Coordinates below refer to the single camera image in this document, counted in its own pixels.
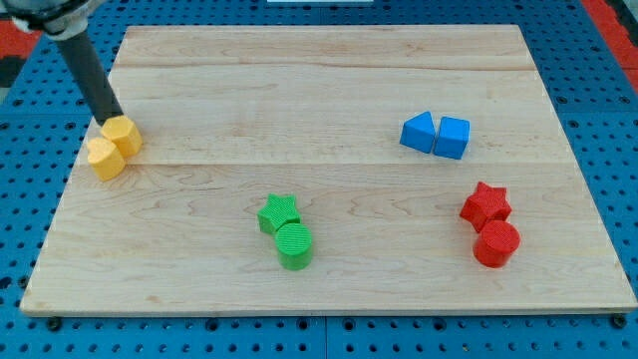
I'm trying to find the red cylinder block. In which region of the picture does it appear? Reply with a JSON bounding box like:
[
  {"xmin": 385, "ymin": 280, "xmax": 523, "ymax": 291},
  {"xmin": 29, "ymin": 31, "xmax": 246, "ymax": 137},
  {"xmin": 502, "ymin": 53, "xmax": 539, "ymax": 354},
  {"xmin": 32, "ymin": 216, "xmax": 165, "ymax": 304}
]
[{"xmin": 473, "ymin": 220, "xmax": 521, "ymax": 268}]

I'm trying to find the wooden board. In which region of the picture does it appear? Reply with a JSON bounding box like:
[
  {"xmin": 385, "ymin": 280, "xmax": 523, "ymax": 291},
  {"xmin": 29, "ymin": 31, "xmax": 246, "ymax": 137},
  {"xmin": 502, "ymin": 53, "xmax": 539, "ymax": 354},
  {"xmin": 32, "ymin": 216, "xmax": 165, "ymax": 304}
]
[{"xmin": 21, "ymin": 25, "xmax": 637, "ymax": 317}]

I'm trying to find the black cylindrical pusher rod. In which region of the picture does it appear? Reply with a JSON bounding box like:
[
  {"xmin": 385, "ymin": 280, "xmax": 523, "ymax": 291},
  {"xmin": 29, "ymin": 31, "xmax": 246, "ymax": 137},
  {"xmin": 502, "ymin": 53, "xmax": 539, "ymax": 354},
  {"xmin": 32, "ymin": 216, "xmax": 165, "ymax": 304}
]
[{"xmin": 56, "ymin": 31, "xmax": 124, "ymax": 126}]

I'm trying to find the green cylinder block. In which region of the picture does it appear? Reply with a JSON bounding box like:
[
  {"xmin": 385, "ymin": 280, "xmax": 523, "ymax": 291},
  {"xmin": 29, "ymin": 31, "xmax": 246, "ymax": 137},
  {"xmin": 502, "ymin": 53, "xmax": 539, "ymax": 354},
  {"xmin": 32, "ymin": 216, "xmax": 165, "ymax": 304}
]
[{"xmin": 274, "ymin": 223, "xmax": 313, "ymax": 270}]

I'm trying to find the yellow hexagon block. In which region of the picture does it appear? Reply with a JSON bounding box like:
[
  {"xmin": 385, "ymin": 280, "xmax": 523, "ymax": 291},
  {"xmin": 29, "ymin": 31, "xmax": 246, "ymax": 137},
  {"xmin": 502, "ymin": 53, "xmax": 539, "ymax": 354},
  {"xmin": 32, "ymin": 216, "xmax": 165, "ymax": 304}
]
[{"xmin": 100, "ymin": 115, "xmax": 144, "ymax": 158}]

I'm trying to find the yellow heart block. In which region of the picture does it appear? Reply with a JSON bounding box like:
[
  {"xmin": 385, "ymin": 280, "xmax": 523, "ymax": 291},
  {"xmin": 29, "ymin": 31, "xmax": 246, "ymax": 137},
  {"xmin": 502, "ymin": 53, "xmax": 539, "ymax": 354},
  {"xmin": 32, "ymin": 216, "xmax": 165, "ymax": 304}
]
[{"xmin": 87, "ymin": 138, "xmax": 126, "ymax": 181}]

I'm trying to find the blue triangle block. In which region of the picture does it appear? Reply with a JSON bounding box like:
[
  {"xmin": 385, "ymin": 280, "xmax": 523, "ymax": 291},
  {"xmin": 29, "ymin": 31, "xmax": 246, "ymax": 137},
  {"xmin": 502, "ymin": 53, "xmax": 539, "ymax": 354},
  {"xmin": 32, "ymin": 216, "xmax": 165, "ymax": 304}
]
[{"xmin": 400, "ymin": 112, "xmax": 436, "ymax": 154}]

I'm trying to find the green star block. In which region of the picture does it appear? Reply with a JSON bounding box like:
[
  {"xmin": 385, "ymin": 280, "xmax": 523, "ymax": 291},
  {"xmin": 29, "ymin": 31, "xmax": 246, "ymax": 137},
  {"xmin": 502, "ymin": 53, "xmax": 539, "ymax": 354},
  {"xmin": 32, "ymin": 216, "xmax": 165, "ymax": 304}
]
[{"xmin": 257, "ymin": 193, "xmax": 301, "ymax": 235}]

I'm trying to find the blue cube block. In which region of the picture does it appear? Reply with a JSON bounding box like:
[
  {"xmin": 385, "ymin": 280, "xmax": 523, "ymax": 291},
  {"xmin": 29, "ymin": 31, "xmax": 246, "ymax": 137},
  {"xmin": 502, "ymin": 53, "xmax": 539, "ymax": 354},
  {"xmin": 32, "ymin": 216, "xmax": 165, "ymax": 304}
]
[{"xmin": 434, "ymin": 117, "xmax": 471, "ymax": 160}]

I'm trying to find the red star block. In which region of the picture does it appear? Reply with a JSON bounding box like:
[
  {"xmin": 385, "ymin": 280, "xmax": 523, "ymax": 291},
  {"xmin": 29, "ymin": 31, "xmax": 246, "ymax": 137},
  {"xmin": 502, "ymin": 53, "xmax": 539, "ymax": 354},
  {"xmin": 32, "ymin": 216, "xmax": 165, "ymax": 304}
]
[{"xmin": 460, "ymin": 181, "xmax": 512, "ymax": 232}]

